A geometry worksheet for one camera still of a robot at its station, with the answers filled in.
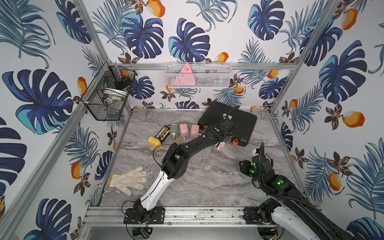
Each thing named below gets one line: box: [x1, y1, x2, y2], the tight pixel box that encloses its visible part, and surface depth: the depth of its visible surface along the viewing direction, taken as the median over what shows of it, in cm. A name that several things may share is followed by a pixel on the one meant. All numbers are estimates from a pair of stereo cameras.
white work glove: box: [109, 166, 148, 196], surface depth 87 cm
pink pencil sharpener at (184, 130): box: [179, 123, 189, 141], surface depth 103 cm
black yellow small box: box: [154, 125, 170, 144], surface depth 108 cm
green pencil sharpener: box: [169, 123, 179, 141], surface depth 103 cm
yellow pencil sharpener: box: [148, 136, 165, 151], surface depth 97 cm
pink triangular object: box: [177, 63, 196, 86], surface depth 92 cm
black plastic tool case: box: [197, 100, 257, 147], surface depth 109 cm
